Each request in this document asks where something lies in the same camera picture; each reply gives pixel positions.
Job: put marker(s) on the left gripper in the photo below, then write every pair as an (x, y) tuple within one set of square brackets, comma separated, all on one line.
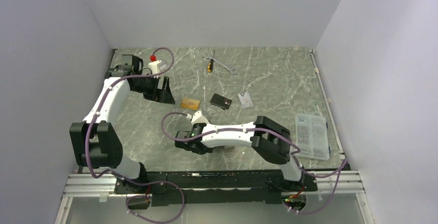
[(162, 95)]

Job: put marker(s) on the gold credit card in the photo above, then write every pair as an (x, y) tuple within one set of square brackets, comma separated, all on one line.
[(191, 104)]

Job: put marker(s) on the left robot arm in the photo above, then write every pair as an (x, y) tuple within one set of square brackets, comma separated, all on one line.
[(94, 140)]

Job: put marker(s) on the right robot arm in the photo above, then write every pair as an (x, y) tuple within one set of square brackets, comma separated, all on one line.
[(266, 137)]

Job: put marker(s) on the black credit card stack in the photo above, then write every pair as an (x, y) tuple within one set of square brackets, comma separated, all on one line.
[(220, 101)]

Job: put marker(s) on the silver credit card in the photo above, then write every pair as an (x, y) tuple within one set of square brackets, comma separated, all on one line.
[(246, 100)]

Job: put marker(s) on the yellow black screwdriver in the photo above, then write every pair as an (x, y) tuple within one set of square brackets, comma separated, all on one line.
[(210, 65)]

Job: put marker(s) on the silver open-end wrench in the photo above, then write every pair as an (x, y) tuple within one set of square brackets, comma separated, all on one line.
[(232, 70)]

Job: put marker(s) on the clear plastic screw box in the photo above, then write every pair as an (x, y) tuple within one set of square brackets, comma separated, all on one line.
[(311, 136)]

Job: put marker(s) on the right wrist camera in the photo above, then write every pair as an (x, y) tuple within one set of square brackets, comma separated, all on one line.
[(199, 117)]

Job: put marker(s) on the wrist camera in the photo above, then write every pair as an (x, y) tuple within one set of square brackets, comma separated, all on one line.
[(199, 117), (156, 65)]

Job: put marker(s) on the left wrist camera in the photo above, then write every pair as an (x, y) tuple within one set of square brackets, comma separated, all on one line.
[(156, 65)]

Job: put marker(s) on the black base frame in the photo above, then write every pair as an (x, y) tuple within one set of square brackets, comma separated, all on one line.
[(198, 187)]

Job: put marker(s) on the aluminium rail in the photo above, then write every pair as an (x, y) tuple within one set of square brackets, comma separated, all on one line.
[(84, 185)]

